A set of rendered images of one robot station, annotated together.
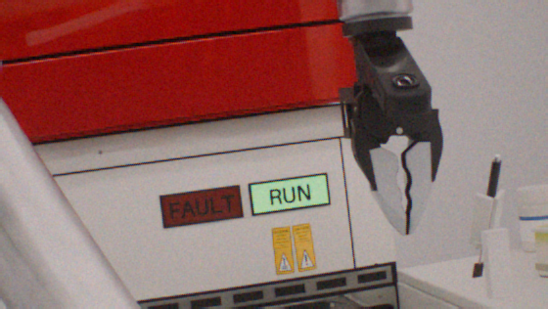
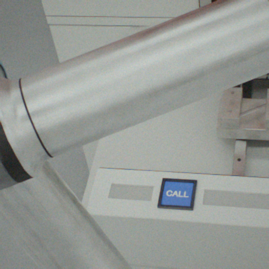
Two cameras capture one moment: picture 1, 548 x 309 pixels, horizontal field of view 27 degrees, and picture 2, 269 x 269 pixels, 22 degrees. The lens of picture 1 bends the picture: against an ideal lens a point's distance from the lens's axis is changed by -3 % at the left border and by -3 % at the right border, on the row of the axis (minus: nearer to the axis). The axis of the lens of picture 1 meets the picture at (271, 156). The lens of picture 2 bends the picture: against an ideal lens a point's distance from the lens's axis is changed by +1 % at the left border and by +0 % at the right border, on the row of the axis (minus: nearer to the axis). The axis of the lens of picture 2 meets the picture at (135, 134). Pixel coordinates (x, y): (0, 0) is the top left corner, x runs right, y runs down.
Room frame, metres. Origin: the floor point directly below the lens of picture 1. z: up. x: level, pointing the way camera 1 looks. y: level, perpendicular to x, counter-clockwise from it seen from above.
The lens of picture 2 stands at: (0.48, -0.15, 1.84)
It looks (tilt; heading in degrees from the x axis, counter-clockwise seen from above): 47 degrees down; 29
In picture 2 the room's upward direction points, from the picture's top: 11 degrees counter-clockwise
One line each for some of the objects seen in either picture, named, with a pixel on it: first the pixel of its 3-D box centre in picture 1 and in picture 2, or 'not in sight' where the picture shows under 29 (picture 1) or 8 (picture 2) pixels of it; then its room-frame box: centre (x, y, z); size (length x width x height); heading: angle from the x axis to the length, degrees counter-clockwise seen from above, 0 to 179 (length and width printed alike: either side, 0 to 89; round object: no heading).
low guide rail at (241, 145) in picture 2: not in sight; (244, 112); (1.40, 0.11, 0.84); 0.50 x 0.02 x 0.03; 11
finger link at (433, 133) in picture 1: (418, 138); not in sight; (1.14, -0.14, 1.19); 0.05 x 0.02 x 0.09; 101
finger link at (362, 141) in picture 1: (376, 145); not in sight; (1.13, -0.10, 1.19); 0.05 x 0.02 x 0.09; 101
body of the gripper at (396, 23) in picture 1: (382, 81); not in sight; (1.16, -0.12, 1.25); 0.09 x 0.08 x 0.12; 11
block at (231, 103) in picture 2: not in sight; (231, 107); (1.36, 0.12, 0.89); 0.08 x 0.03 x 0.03; 11
